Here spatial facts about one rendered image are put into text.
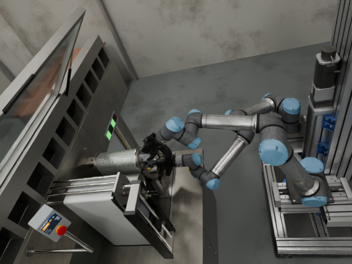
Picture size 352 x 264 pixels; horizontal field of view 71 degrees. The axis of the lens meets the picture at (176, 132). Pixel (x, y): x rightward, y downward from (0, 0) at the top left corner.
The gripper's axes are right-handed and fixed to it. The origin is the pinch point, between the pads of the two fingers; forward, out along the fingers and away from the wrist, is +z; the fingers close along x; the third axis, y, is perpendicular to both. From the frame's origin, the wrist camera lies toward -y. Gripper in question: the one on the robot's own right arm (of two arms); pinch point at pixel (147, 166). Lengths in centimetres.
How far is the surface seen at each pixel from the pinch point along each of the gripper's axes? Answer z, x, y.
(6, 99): -5, 45, 93
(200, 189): -30.5, 8.3, -19.0
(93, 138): 30.1, -10.5, 21.9
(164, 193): -7.2, 10.0, -16.6
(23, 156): 31, 30, 56
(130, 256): 10, 47, -19
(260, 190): -71, -39, -109
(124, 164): 4.6, 11.5, 19.1
